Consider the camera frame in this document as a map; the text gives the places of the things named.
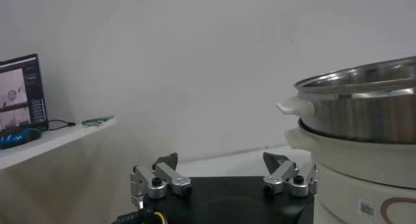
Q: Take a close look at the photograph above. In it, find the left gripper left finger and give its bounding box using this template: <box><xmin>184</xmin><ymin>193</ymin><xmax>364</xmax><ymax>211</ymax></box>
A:
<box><xmin>129</xmin><ymin>152</ymin><xmax>192</xmax><ymax>210</ymax></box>

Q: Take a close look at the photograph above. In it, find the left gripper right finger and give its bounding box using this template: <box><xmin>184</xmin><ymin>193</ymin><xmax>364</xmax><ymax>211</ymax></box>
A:
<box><xmin>262</xmin><ymin>152</ymin><xmax>320</xmax><ymax>199</ymax></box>

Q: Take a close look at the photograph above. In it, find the stainless steel steamer basket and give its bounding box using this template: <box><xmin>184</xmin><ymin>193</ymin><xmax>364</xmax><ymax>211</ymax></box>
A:
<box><xmin>275</xmin><ymin>55</ymin><xmax>416</xmax><ymax>145</ymax></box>

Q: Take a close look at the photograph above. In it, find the white electric cooker pot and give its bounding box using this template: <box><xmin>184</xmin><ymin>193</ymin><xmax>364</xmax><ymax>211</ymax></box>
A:
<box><xmin>283</xmin><ymin>118</ymin><xmax>416</xmax><ymax>224</ymax></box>

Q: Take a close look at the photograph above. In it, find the white side table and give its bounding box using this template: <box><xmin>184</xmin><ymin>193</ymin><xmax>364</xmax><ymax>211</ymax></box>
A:
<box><xmin>0</xmin><ymin>117</ymin><xmax>117</xmax><ymax>171</ymax></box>

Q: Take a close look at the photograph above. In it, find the blue computer mouse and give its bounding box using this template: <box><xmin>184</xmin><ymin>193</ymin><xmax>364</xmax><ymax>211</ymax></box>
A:
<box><xmin>0</xmin><ymin>127</ymin><xmax>43</xmax><ymax>150</ymax></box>

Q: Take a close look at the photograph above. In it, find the laptop screen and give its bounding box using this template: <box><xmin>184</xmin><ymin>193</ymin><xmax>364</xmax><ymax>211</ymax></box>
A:
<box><xmin>0</xmin><ymin>53</ymin><xmax>49</xmax><ymax>132</ymax></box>

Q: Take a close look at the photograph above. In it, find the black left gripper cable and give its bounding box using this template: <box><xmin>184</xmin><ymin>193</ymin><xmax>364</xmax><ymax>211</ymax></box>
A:
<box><xmin>112</xmin><ymin>208</ymin><xmax>167</xmax><ymax>224</ymax></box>

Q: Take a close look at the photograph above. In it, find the green handled scraper tool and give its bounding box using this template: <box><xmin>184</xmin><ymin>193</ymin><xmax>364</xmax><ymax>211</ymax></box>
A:
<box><xmin>81</xmin><ymin>115</ymin><xmax>116</xmax><ymax>127</ymax></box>

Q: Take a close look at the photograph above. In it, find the black laptop cable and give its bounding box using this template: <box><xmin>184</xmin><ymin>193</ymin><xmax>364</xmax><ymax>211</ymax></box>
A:
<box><xmin>41</xmin><ymin>119</ymin><xmax>77</xmax><ymax>132</ymax></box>

